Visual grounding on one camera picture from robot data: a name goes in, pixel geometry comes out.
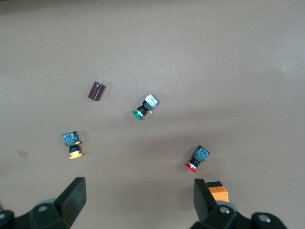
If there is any yellow push button switch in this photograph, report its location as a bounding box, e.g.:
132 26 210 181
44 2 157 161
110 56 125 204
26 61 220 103
62 130 83 160

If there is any green push button switch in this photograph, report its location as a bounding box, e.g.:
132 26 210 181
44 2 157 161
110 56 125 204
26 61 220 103
132 94 160 121

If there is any orange button enclosure box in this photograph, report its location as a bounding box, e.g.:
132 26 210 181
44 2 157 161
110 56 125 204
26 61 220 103
205 181 230 203

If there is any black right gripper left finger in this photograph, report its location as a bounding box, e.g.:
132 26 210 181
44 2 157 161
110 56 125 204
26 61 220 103
0 177 87 229

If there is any red push button switch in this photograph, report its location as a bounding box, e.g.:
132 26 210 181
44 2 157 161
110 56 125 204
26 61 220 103
184 145 212 173

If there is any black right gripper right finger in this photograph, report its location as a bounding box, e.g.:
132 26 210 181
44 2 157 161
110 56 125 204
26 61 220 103
190 178 290 229

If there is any dark red cylindrical capacitor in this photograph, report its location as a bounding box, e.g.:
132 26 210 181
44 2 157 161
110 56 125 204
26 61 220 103
87 81 107 102

